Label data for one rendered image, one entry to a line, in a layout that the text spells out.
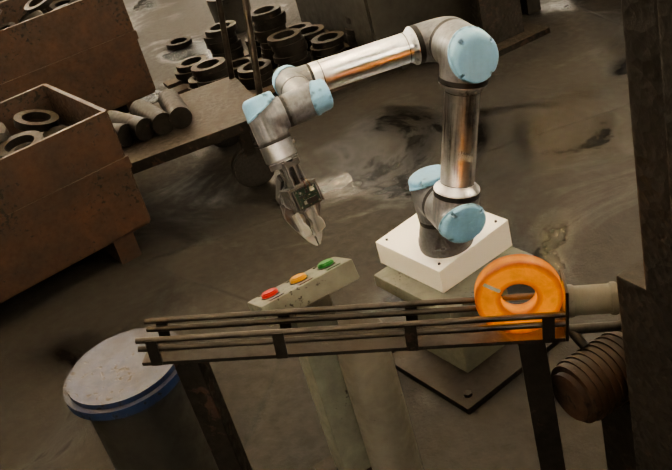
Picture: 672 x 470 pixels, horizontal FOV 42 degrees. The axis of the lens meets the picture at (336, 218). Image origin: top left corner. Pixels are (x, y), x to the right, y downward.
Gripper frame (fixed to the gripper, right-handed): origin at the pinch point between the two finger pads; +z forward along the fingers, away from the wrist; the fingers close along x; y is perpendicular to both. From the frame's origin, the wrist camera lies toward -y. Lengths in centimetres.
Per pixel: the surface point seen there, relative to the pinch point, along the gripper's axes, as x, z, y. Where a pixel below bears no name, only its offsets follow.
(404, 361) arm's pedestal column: 24, 53, -42
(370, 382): -6.1, 31.4, 13.8
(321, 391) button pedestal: -11.9, 35.0, -6.6
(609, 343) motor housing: 28, 33, 54
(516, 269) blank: 13, 10, 58
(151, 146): 11, -32, -186
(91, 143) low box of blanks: -16, -43, -156
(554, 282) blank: 18, 15, 60
